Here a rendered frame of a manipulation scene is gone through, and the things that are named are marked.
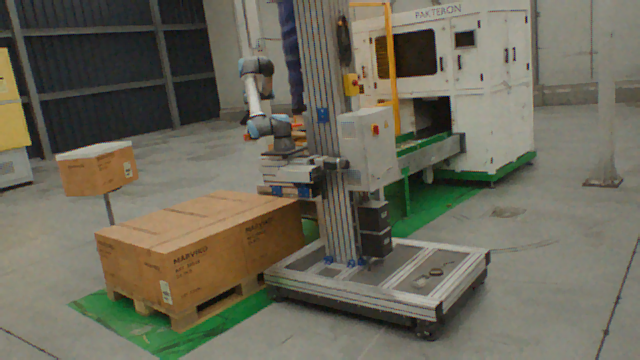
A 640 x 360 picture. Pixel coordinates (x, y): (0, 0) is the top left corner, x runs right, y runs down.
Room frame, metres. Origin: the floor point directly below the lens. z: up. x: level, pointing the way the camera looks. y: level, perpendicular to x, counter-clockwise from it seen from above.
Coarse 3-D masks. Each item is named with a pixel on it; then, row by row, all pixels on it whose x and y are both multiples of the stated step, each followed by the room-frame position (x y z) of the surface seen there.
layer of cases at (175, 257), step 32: (224, 192) 4.39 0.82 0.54; (128, 224) 3.75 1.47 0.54; (160, 224) 3.63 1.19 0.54; (192, 224) 3.52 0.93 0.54; (224, 224) 3.42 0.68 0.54; (256, 224) 3.50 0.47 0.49; (288, 224) 3.72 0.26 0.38; (128, 256) 3.32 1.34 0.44; (160, 256) 3.01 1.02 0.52; (192, 256) 3.10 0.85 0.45; (224, 256) 3.28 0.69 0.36; (256, 256) 3.47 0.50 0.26; (128, 288) 3.40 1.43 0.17; (160, 288) 3.07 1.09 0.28; (192, 288) 3.07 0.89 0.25; (224, 288) 3.25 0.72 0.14
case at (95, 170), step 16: (112, 144) 5.06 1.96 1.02; (128, 144) 5.13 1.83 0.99; (64, 160) 4.70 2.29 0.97; (80, 160) 4.65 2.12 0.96; (96, 160) 4.65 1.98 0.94; (112, 160) 4.86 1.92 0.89; (128, 160) 5.08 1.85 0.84; (64, 176) 4.72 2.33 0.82; (80, 176) 4.66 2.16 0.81; (96, 176) 4.61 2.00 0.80; (112, 176) 4.81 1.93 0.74; (128, 176) 5.03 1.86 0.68; (80, 192) 4.68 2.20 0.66; (96, 192) 4.62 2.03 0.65
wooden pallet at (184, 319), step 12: (252, 276) 3.42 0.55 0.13; (108, 288) 3.63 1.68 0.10; (228, 288) 3.26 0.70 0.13; (240, 288) 3.36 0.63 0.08; (252, 288) 3.41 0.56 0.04; (144, 300) 3.26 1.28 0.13; (204, 300) 3.12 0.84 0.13; (228, 300) 3.31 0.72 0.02; (240, 300) 3.32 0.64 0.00; (144, 312) 3.27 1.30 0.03; (168, 312) 3.04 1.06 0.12; (180, 312) 2.99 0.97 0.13; (192, 312) 3.04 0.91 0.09; (204, 312) 3.17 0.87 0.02; (216, 312) 3.17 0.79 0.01; (180, 324) 2.97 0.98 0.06; (192, 324) 3.03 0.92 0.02
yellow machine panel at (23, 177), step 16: (0, 64) 9.34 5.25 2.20; (0, 80) 9.29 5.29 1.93; (0, 96) 9.24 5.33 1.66; (16, 96) 9.45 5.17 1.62; (0, 112) 9.18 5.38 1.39; (16, 112) 9.39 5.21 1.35; (0, 128) 9.13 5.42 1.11; (16, 128) 9.33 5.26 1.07; (0, 144) 9.08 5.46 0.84; (16, 144) 9.29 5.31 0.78; (0, 160) 9.07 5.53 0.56; (16, 160) 9.27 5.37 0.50; (0, 176) 9.02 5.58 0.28; (16, 176) 9.22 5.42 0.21; (32, 176) 9.43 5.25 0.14; (0, 192) 8.98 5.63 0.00
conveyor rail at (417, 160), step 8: (456, 136) 5.39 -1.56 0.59; (432, 144) 5.10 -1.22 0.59; (440, 144) 5.14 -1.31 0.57; (448, 144) 5.26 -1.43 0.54; (456, 144) 5.39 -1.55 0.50; (416, 152) 4.80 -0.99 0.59; (424, 152) 4.91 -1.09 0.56; (432, 152) 5.02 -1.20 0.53; (440, 152) 5.14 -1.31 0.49; (448, 152) 5.25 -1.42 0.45; (456, 152) 5.36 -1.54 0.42; (400, 160) 4.60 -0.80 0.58; (408, 160) 4.70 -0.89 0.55; (416, 160) 4.80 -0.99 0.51; (424, 160) 4.90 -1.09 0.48; (440, 160) 5.12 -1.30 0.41; (400, 168) 4.60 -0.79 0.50; (416, 168) 4.79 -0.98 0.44; (400, 176) 4.58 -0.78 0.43
